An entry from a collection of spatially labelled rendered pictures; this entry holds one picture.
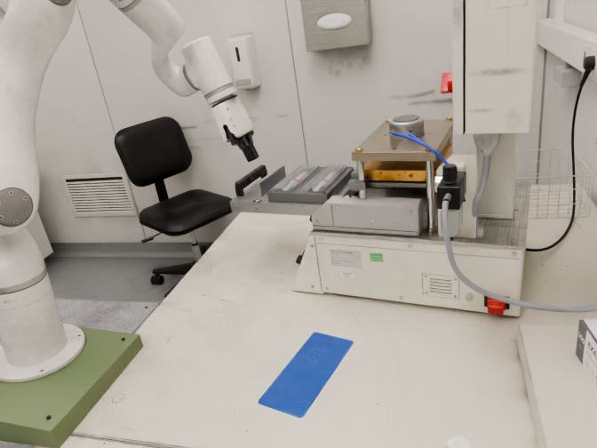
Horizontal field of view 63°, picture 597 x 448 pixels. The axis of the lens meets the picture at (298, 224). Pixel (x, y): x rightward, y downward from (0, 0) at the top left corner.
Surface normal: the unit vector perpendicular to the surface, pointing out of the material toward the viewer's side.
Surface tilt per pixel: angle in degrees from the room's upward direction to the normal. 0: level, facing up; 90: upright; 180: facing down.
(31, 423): 5
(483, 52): 90
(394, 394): 0
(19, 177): 71
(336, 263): 90
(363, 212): 90
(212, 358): 0
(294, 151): 90
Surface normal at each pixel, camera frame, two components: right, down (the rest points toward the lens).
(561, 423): -0.14, -0.90
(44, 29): 0.47, 0.79
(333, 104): -0.26, 0.43
